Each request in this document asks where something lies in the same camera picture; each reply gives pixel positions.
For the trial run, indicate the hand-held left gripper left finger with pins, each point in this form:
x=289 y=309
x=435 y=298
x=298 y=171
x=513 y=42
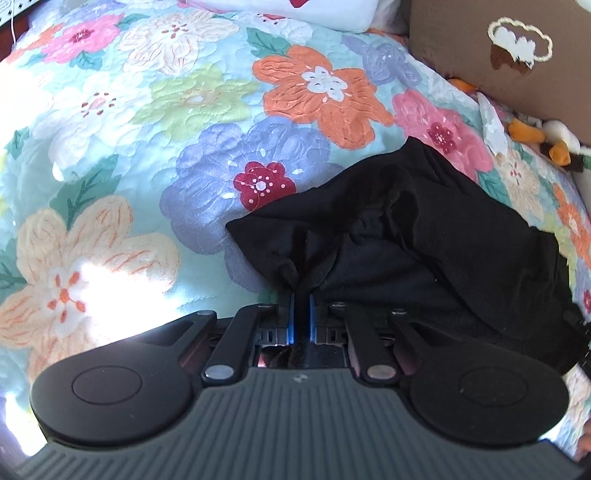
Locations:
x=291 y=318

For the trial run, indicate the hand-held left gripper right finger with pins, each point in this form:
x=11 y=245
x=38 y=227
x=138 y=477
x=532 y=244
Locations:
x=311 y=318

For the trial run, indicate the black long-sleeve shirt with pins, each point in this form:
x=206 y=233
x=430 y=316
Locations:
x=438 y=254

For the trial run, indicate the floral quilt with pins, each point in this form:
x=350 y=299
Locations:
x=115 y=138

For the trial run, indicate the small white cloth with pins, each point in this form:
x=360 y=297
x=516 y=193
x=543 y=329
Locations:
x=494 y=129

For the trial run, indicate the orange plush toy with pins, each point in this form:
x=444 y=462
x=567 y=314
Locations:
x=526 y=131

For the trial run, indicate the white cushion with red character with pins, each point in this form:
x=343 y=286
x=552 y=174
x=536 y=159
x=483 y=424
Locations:
x=332 y=14

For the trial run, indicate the white plush toy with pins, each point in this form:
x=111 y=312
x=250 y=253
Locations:
x=565 y=136

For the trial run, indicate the brown pillow with cloud print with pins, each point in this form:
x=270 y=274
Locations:
x=452 y=32

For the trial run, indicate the nightstand with patterned cloth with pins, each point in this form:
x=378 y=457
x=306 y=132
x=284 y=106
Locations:
x=7 y=32

